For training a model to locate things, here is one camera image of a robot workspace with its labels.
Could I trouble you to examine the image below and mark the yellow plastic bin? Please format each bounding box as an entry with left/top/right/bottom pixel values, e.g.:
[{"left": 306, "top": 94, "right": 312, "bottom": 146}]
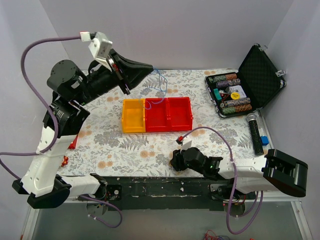
[{"left": 121, "top": 99, "right": 146, "bottom": 134}]

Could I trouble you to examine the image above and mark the red plastic bin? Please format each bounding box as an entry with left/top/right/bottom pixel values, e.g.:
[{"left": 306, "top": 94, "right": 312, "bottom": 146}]
[
  {"left": 145, "top": 98, "right": 171, "bottom": 133},
  {"left": 167, "top": 97, "right": 193, "bottom": 132}
]

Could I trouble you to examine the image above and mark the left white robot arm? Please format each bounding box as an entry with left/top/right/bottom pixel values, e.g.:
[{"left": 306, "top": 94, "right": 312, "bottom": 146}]
[{"left": 12, "top": 50, "right": 154, "bottom": 209}]

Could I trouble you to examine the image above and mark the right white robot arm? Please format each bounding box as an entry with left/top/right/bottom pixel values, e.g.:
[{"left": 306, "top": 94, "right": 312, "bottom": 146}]
[{"left": 170, "top": 147, "right": 308, "bottom": 199}]

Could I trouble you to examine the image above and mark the floral table mat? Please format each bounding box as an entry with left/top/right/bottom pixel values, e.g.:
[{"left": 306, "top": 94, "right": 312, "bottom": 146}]
[{"left": 47, "top": 68, "right": 278, "bottom": 178}]

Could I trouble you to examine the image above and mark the red white window block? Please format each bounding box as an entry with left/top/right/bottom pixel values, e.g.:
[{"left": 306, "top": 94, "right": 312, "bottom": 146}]
[{"left": 68, "top": 135, "right": 78, "bottom": 150}]

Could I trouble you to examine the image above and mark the black microphone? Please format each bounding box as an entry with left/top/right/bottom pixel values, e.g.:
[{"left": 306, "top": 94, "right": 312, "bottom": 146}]
[{"left": 246, "top": 113, "right": 264, "bottom": 156}]

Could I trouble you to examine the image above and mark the small blue toy block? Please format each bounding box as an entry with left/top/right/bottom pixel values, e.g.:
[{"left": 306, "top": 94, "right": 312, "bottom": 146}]
[{"left": 260, "top": 136, "right": 270, "bottom": 146}]

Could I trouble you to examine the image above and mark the small red white toy block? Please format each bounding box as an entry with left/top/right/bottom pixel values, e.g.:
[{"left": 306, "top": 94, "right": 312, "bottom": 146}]
[{"left": 61, "top": 156, "right": 69, "bottom": 167}]

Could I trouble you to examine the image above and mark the black poker chip case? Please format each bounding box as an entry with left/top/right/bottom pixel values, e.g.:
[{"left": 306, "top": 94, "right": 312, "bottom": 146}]
[{"left": 204, "top": 43, "right": 287, "bottom": 119}]

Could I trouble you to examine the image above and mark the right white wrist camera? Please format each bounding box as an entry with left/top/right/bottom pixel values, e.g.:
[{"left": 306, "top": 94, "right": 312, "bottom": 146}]
[{"left": 176, "top": 136, "right": 192, "bottom": 152}]

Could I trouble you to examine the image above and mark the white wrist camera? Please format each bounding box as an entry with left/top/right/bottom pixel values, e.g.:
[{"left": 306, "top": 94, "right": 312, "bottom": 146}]
[
  {"left": 79, "top": 31, "right": 113, "bottom": 70},
  {"left": 176, "top": 136, "right": 192, "bottom": 152}
]

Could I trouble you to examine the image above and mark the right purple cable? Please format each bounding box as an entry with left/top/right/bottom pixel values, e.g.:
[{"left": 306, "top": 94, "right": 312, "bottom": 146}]
[{"left": 176, "top": 126, "right": 264, "bottom": 235}]

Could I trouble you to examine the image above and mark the purple cable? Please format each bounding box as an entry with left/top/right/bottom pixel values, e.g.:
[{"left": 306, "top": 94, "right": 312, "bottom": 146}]
[
  {"left": 176, "top": 126, "right": 264, "bottom": 235},
  {"left": 0, "top": 34, "right": 123, "bottom": 229}
]

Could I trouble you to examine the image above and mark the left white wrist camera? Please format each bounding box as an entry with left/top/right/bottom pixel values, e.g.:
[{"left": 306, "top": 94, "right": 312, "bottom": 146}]
[{"left": 79, "top": 31, "right": 113, "bottom": 70}]

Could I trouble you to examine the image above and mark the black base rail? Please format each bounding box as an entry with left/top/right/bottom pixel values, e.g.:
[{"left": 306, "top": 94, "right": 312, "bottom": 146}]
[{"left": 93, "top": 177, "right": 233, "bottom": 211}]

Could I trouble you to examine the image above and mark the wire bundle on floor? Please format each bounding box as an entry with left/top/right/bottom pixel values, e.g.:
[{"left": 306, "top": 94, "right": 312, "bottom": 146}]
[{"left": 202, "top": 229, "right": 232, "bottom": 240}]

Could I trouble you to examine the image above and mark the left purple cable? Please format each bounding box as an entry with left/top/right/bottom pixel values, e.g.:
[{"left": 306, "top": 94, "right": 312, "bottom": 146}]
[{"left": 0, "top": 34, "right": 123, "bottom": 229}]

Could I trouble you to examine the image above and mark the aluminium frame rail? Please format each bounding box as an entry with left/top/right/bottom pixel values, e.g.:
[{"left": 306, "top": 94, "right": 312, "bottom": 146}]
[{"left": 19, "top": 182, "right": 87, "bottom": 240}]

